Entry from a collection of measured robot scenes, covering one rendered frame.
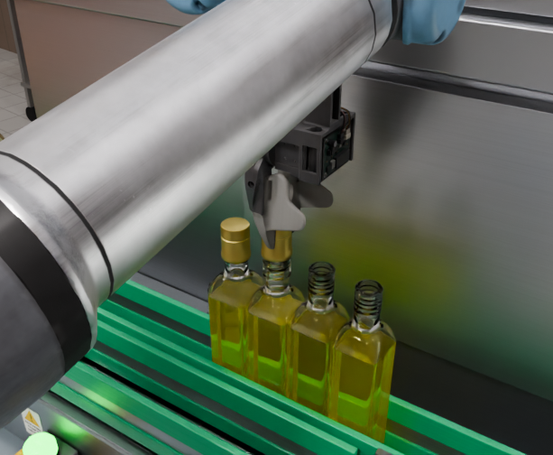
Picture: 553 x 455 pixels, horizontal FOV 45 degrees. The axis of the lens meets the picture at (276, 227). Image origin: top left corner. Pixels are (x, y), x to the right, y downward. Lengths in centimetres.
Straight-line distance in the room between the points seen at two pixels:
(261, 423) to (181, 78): 60
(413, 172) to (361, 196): 8
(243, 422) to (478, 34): 52
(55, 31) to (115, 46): 13
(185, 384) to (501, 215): 44
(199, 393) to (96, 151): 64
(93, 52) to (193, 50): 77
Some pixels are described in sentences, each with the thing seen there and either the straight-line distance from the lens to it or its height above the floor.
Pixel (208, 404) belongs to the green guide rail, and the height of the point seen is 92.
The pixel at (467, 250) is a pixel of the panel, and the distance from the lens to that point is 78.
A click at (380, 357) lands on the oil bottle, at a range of 73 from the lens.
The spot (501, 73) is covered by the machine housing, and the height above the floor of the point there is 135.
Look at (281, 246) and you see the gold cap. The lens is 73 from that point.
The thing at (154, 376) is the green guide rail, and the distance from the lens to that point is 94.
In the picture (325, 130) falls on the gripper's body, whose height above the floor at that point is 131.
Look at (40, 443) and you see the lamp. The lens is 98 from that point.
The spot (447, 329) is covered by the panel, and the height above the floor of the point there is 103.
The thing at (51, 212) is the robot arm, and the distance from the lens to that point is 24.
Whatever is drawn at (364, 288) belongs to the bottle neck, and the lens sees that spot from 71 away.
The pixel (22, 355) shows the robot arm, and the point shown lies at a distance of 23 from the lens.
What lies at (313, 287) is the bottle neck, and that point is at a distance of 73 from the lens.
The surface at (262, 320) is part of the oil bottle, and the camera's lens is 78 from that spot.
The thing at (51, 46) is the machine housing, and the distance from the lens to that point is 114.
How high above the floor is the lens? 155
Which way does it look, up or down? 31 degrees down
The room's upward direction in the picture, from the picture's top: straight up
